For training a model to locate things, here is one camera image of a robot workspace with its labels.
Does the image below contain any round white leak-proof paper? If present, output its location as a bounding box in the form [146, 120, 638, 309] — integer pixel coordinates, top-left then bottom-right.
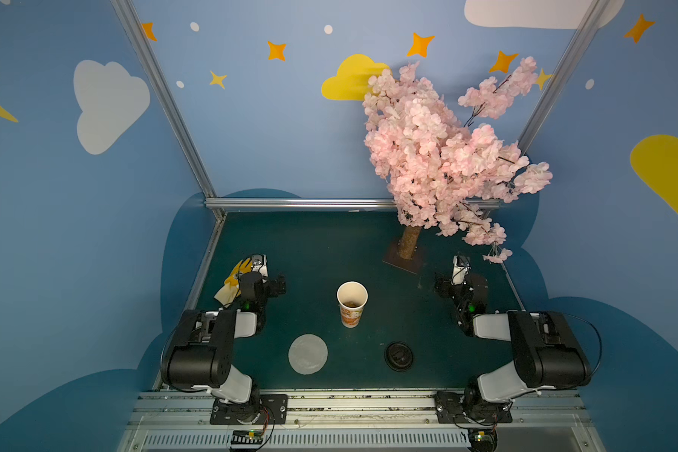
[288, 334, 329, 375]

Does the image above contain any black plastic cup lid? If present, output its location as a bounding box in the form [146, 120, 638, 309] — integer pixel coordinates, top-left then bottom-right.
[384, 342, 414, 372]

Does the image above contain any printed paper milk tea cup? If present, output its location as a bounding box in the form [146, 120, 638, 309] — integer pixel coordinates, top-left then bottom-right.
[336, 282, 368, 329]

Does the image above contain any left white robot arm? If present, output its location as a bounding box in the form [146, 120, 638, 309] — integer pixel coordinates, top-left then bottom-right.
[160, 271, 287, 426]

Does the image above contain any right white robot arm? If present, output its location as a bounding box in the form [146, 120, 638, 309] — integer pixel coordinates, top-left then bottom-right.
[434, 273, 597, 427]

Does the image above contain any yellow black work glove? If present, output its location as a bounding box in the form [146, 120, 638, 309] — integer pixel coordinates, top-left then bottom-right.
[214, 257, 253, 307]

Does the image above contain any brown square tree base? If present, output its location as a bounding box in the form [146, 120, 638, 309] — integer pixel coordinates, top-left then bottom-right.
[382, 240, 426, 274]

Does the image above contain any pink cherry blossom tree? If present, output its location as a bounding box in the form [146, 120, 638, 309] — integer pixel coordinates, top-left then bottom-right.
[363, 56, 553, 264]

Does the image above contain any right green circuit board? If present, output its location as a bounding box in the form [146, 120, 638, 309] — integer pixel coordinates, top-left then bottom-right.
[468, 429, 497, 452]

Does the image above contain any green circuit board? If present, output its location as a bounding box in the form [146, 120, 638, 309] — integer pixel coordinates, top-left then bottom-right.
[229, 429, 264, 450]
[468, 429, 497, 452]

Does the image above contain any left green circuit board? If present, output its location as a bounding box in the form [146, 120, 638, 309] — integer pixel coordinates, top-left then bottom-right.
[229, 429, 264, 450]

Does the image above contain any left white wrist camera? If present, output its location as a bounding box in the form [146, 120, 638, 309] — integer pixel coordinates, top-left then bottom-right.
[250, 254, 269, 279]

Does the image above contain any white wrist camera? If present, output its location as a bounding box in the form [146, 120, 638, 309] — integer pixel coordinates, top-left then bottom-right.
[250, 254, 269, 279]
[451, 254, 471, 286]

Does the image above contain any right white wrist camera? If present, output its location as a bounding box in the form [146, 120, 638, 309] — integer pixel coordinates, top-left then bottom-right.
[451, 254, 471, 286]

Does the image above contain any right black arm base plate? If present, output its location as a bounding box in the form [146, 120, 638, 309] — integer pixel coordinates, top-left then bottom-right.
[434, 391, 512, 427]

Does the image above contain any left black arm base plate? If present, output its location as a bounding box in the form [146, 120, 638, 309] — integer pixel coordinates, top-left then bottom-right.
[209, 394, 288, 426]

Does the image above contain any aluminium front rail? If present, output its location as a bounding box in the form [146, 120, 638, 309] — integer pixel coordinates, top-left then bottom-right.
[118, 389, 605, 451]

